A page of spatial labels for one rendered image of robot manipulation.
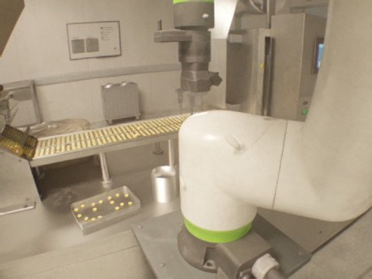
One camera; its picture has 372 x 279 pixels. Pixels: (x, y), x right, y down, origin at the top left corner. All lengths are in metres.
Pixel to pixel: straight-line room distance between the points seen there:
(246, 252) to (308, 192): 0.14
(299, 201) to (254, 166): 0.07
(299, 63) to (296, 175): 0.63
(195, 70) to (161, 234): 0.35
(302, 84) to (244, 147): 0.64
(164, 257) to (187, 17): 0.47
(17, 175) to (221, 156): 0.71
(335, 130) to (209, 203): 0.20
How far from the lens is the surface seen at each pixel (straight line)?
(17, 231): 0.82
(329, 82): 0.20
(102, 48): 4.61
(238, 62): 1.03
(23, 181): 0.88
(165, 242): 0.48
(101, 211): 0.78
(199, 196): 0.34
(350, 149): 0.22
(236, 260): 0.37
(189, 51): 0.53
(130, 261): 0.79
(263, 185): 0.30
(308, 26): 0.91
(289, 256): 0.48
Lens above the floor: 1.26
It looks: 22 degrees down
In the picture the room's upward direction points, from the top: 1 degrees counter-clockwise
